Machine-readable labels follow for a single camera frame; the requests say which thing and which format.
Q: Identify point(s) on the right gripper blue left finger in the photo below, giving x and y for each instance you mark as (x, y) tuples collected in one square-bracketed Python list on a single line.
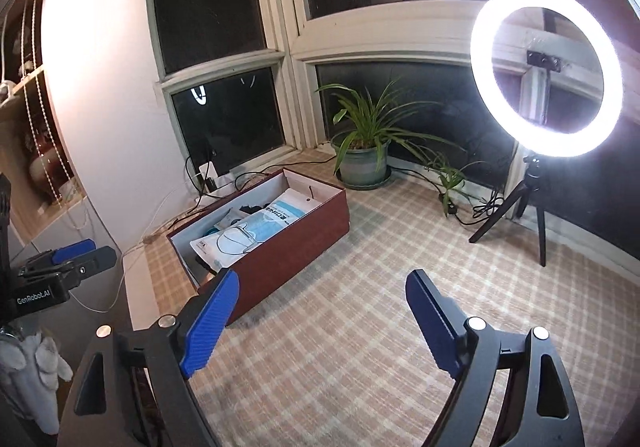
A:
[(203, 319)]

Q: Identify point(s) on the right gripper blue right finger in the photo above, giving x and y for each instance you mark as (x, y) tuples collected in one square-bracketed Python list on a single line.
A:
[(441, 322)]

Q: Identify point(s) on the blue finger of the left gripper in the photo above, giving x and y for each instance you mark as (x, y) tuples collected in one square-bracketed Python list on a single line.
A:
[(62, 255), (88, 265)]

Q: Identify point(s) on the face mask package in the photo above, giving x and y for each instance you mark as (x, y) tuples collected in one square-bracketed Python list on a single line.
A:
[(239, 233)]

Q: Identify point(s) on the left white gloved hand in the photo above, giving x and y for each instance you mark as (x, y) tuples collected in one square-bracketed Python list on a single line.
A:
[(30, 371)]

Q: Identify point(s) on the wooden shelf unit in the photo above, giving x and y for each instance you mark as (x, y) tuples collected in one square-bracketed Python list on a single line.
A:
[(26, 110)]

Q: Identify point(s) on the brown ceramic vase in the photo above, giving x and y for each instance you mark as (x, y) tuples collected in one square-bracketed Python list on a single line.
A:
[(46, 168)]

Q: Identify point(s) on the dark red storage box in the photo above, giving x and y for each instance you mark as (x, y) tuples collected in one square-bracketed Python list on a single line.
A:
[(267, 267)]

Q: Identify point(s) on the loose blue face mask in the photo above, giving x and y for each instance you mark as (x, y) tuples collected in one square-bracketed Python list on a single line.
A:
[(235, 218)]

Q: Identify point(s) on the white power adapter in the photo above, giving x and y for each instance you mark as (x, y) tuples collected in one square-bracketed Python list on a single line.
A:
[(209, 176)]

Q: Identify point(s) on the small green plant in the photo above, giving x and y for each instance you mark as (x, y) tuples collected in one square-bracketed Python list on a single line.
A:
[(450, 179)]

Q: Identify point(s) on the black tripod stand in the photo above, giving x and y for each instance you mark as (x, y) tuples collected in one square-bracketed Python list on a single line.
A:
[(519, 198)]

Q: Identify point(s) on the large potted green plant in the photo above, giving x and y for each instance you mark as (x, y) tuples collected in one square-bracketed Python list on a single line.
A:
[(374, 123)]

